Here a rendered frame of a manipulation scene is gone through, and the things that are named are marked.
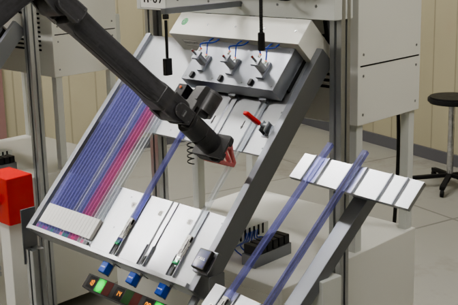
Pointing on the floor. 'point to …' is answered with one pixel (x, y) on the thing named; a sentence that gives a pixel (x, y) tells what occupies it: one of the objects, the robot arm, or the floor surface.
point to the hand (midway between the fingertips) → (230, 163)
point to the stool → (441, 99)
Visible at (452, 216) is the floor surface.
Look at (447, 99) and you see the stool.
